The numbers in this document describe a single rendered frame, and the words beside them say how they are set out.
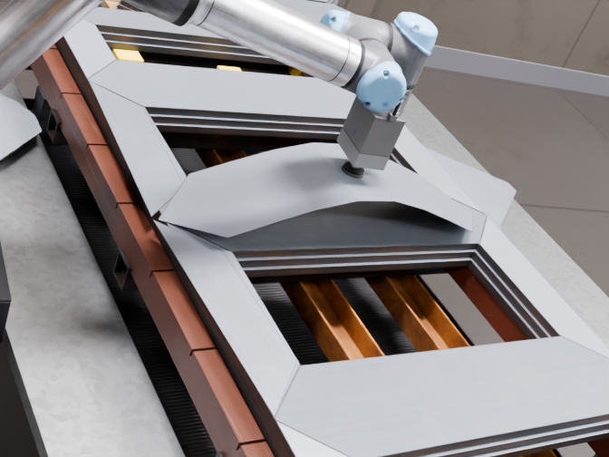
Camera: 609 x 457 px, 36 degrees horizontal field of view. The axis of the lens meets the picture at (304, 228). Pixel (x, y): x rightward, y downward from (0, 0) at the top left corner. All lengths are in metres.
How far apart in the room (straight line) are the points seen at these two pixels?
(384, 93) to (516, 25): 3.93
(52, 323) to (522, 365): 0.79
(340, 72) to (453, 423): 0.55
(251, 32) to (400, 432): 0.60
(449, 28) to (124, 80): 3.32
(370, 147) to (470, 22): 3.55
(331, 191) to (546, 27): 3.90
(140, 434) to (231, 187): 0.45
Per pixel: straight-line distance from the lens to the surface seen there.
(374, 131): 1.62
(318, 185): 1.65
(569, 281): 2.19
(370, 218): 1.81
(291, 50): 1.36
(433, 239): 1.84
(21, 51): 1.47
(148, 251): 1.57
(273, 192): 1.63
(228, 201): 1.61
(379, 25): 1.56
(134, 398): 1.53
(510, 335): 1.86
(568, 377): 1.69
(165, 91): 1.97
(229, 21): 1.33
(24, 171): 1.94
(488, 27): 5.24
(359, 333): 1.78
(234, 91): 2.07
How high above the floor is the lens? 1.76
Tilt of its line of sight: 32 degrees down
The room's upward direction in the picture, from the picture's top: 23 degrees clockwise
